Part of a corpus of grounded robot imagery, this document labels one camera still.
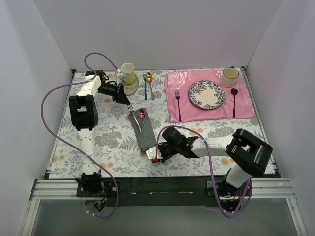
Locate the gold bowl spoon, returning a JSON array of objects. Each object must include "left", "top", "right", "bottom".
[{"left": 146, "top": 72, "right": 155, "bottom": 100}]

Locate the cream mug dark rim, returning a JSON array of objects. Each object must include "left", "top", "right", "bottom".
[{"left": 220, "top": 66, "right": 239, "bottom": 88}]

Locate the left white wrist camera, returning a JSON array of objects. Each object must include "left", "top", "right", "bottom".
[{"left": 116, "top": 68, "right": 126, "bottom": 81}]

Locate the yellow-green mug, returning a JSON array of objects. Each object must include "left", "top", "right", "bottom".
[{"left": 120, "top": 63, "right": 135, "bottom": 85}]

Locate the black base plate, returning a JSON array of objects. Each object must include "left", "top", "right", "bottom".
[{"left": 76, "top": 172, "right": 253, "bottom": 207}]

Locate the pink floral placemat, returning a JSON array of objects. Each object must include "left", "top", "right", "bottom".
[{"left": 165, "top": 69, "right": 254, "bottom": 123}]

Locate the purple fork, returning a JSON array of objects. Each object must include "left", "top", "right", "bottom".
[{"left": 175, "top": 89, "right": 182, "bottom": 122}]

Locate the blue floral plate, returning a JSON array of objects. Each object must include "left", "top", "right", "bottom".
[{"left": 188, "top": 80, "right": 225, "bottom": 110}]

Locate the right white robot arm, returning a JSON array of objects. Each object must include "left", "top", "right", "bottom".
[{"left": 152, "top": 126, "right": 273, "bottom": 196}]

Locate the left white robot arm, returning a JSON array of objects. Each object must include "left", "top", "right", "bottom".
[{"left": 69, "top": 70, "right": 131, "bottom": 197}]

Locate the gold spoon purple handle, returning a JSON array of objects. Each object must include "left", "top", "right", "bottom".
[{"left": 138, "top": 108, "right": 146, "bottom": 125}]

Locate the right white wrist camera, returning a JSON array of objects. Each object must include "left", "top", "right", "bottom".
[{"left": 145, "top": 147, "right": 163, "bottom": 163}]

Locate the purple cable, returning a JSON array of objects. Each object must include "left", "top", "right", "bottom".
[
  {"left": 40, "top": 52, "right": 120, "bottom": 219},
  {"left": 154, "top": 126, "right": 253, "bottom": 219}
]

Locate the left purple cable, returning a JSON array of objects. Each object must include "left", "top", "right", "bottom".
[{"left": 40, "top": 52, "right": 120, "bottom": 219}]

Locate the round woven coaster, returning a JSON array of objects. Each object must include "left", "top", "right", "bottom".
[{"left": 122, "top": 75, "right": 139, "bottom": 96}]

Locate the grey cloth napkin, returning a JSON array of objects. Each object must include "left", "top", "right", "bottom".
[{"left": 129, "top": 109, "right": 156, "bottom": 152}]

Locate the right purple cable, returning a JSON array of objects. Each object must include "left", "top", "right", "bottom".
[{"left": 154, "top": 126, "right": 253, "bottom": 219}]

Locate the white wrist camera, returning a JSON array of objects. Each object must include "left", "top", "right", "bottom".
[
  {"left": 145, "top": 147, "right": 163, "bottom": 163},
  {"left": 116, "top": 68, "right": 126, "bottom": 81}
]

